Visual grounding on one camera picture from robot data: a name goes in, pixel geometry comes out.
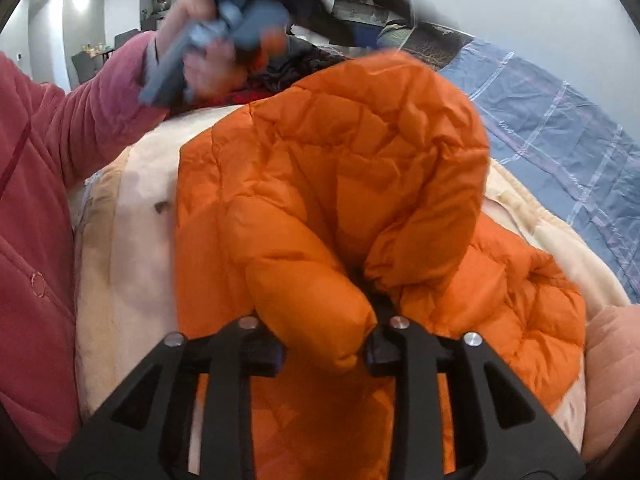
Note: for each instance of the pink printed blanket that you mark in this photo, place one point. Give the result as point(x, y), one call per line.
point(140, 210)

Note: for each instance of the person's left hand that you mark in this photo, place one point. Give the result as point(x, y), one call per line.
point(215, 72)

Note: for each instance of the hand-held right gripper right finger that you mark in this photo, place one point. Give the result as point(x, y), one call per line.
point(377, 357)

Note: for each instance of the blue plaid quilt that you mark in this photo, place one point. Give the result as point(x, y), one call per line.
point(560, 130)

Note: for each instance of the person's red jacket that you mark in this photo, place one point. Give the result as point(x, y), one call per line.
point(35, 260)

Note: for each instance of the pink quilted jacket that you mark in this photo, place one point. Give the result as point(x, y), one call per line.
point(615, 385)

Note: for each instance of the orange puffer jacket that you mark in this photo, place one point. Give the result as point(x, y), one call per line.
point(325, 185)

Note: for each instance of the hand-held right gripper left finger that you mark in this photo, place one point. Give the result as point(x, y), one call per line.
point(265, 356)

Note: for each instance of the grey dining chair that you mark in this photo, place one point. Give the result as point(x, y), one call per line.
point(87, 67)

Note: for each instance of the dark tree-print cloth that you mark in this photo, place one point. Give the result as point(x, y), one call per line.
point(425, 45)

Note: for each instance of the person's left forearm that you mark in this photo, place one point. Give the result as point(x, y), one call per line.
point(115, 105)

